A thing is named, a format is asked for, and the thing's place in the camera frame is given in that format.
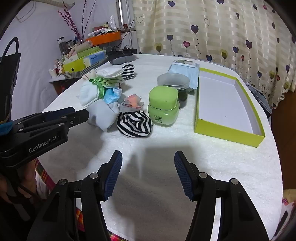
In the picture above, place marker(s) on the blue wet wipes pack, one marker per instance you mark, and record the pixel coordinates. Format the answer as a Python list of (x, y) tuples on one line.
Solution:
[(185, 71)]

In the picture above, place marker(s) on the clutter pile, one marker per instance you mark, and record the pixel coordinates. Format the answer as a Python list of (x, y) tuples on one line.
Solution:
[(104, 29)]

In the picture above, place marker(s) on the black white striped sock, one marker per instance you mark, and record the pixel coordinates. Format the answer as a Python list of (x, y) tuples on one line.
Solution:
[(128, 71), (134, 126)]

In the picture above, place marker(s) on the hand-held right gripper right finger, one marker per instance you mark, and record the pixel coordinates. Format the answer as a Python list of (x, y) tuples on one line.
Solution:
[(183, 176)]

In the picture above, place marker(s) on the black grey headset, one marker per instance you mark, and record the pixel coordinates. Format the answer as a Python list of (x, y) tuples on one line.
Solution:
[(120, 59)]

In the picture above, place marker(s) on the window frame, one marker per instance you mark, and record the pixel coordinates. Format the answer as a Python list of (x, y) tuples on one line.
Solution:
[(124, 14)]

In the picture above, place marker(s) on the grey blue jeans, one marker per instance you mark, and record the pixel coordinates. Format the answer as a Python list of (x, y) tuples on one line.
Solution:
[(261, 99)]

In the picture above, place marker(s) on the clear plastic bag orange item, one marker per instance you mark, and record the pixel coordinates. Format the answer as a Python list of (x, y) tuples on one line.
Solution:
[(131, 103)]

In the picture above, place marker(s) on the green cream jar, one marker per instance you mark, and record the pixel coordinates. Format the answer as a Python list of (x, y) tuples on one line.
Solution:
[(163, 99)]

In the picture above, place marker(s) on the lime storage box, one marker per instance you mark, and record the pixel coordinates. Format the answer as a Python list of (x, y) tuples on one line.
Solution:
[(74, 66)]

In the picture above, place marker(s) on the green flat carton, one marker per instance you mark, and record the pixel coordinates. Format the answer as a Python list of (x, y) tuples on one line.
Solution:
[(89, 52)]

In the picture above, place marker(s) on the glass jar black lid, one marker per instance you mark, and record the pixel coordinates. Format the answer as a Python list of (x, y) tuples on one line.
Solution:
[(61, 46)]

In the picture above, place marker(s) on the person's left hand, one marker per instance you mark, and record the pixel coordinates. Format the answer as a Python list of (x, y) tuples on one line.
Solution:
[(29, 173)]

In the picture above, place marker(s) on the plaid floral bedsheet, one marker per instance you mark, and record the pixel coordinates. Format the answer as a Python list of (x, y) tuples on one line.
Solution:
[(286, 208)]

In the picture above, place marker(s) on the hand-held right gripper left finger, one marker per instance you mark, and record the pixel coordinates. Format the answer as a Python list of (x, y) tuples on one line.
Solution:
[(113, 176)]

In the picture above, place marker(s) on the blue white carton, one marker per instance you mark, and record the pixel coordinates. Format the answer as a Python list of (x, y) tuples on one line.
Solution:
[(96, 58)]

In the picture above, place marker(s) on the green cloth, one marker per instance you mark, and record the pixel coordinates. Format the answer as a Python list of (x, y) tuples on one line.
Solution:
[(97, 81)]

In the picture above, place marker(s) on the lime cardboard box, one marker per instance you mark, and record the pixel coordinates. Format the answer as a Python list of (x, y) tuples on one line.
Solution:
[(222, 99)]

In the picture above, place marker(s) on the purple flower branches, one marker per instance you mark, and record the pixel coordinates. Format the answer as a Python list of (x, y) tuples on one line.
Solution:
[(71, 22)]

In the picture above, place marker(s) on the pink cloth roll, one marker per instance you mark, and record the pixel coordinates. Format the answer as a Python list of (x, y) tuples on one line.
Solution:
[(78, 48)]

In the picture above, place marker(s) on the orange tray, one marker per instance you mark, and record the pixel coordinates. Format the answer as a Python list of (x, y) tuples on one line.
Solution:
[(104, 38)]

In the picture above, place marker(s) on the cream heart print curtain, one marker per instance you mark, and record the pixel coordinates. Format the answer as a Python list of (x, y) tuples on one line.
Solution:
[(208, 34)]

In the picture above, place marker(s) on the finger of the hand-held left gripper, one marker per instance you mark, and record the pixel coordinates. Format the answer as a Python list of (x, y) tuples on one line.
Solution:
[(60, 112), (78, 117)]

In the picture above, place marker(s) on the striped tray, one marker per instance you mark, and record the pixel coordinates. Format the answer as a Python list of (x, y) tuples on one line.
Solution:
[(76, 74)]

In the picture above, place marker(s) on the pale grey sock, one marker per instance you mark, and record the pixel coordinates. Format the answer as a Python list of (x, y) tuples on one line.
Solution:
[(101, 115)]

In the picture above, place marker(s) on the wooden side table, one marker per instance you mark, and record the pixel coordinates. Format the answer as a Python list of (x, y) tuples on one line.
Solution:
[(62, 85)]

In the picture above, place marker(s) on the white sock green trim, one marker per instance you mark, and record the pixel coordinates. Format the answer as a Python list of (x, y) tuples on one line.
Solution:
[(89, 95)]

